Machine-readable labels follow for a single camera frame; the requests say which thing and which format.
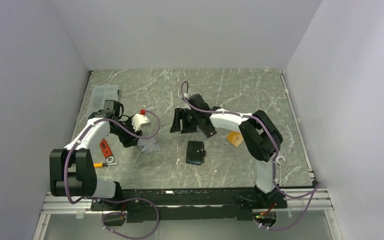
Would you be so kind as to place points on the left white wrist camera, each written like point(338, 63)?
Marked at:
point(140, 120)

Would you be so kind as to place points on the aluminium frame rail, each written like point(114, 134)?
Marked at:
point(58, 205)

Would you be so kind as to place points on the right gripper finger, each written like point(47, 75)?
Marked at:
point(189, 123)
point(176, 124)

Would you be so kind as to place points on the orange card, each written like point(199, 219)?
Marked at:
point(235, 138)

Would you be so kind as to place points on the silver wrench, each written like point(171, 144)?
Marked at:
point(279, 159)

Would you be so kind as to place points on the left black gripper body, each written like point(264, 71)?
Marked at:
point(124, 137)

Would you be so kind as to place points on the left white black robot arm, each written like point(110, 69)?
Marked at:
point(71, 169)

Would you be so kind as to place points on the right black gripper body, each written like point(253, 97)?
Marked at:
point(188, 109)

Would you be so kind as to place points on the clear plastic screw box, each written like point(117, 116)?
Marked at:
point(99, 94)

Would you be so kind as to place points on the black leather card holder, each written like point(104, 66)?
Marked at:
point(195, 152)

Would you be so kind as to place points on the silver credit card stack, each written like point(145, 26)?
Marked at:
point(148, 145)

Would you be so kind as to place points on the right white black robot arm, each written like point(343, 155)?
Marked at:
point(261, 137)

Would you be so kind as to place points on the black flat card sleeve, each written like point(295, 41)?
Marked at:
point(207, 128)

